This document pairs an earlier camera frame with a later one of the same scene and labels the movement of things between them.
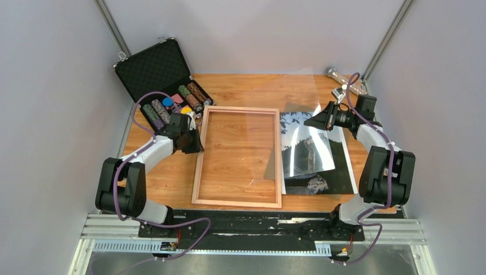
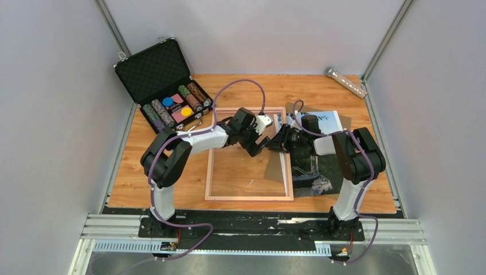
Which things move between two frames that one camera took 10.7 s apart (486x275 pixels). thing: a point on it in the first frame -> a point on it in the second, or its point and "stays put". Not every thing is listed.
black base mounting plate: x=192 y=230 stays put
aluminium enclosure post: x=394 y=26 stays put
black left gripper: x=197 y=146 -> x=253 y=148
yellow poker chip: x=185 y=110 stays put
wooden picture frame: x=278 y=188 -> x=208 y=197
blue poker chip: x=167 y=102 stays put
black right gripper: x=325 y=118 -> x=283 y=137
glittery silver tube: x=331 y=72 stays put
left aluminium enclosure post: x=123 y=52 stays put
